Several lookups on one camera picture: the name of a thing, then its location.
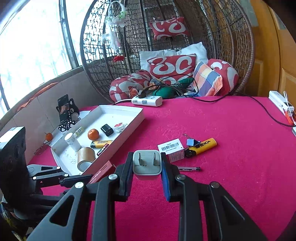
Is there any black charger adapter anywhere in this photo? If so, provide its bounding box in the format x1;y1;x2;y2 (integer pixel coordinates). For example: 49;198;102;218
100;124;114;137

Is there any white pill bottle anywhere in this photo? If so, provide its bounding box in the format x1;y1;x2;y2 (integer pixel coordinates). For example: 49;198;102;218
64;133;81;152

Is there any white usb charger plug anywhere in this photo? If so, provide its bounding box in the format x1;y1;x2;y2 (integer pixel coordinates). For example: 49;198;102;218
132;150;162;180

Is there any white cardboard tray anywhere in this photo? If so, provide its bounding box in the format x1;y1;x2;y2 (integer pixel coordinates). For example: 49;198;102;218
51;105;144;176

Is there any wicker hanging egg chair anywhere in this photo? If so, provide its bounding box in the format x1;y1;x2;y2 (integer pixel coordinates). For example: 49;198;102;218
80;1;255;101

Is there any small dropper bottle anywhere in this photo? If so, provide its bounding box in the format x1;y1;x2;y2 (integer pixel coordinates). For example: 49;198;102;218
74;126;84;138

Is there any tan tape roll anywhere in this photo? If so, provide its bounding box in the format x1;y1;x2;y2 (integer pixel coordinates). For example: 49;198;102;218
77;147;95;172

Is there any red patterned cushion left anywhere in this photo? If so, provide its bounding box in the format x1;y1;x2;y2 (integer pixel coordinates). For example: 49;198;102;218
109;70;152;102

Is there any small pink barcode box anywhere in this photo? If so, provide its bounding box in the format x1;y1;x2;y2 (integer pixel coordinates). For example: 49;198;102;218
158;138;185;163

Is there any black power cable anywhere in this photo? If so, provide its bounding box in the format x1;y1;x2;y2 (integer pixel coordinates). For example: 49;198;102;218
137;77;296;128

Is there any green cloth item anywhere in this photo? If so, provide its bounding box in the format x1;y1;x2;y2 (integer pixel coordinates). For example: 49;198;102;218
152;77;194;99

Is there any blue binder clip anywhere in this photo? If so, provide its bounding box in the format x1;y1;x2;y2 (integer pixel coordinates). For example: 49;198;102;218
183;133;201;147

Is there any pink red tablecloth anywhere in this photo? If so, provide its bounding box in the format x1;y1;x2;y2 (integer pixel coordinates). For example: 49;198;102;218
28;95;296;241

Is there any red white patterned pillow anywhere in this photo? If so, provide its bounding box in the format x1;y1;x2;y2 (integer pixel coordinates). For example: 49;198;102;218
147;54;197;81

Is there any small red headrest pillow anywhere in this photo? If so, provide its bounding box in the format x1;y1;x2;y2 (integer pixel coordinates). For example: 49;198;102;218
149;16;190;40

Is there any white power strip right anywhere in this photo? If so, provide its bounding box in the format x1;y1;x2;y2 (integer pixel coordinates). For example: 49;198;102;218
268;90;295;116

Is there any red patterned cushion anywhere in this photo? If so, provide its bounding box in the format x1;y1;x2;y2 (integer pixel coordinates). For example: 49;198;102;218
109;70;152;102
207;59;239;96

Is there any black cat phone stand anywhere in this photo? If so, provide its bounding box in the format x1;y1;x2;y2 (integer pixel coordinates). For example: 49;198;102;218
56;94;80;132

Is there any yellow lighter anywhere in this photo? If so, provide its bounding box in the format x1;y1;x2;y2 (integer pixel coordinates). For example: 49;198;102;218
90;140;113;148
184;138;217;158

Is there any small orange on sill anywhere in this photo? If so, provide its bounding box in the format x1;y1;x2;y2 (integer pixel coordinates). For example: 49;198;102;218
45;133;53;142

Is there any plaid striped cushion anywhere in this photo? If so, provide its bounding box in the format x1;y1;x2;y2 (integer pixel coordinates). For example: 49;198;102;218
192;62;223;97

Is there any red rectangular lighter box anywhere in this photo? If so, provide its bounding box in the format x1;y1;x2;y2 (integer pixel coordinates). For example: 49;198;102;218
88;161;116;184

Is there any white power strip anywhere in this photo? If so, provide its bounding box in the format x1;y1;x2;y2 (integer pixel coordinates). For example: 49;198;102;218
131;96;163;107
268;90;295;116

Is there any white dreamcatcher ornament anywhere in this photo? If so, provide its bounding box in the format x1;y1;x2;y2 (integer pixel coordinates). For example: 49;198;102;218
101;1;127;63

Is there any red patterned cushion right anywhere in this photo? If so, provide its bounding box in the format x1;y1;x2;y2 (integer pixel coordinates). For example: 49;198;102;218
207;59;239;96

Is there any orange mandarin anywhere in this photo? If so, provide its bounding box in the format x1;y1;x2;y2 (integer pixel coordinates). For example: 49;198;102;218
87;128;100;141

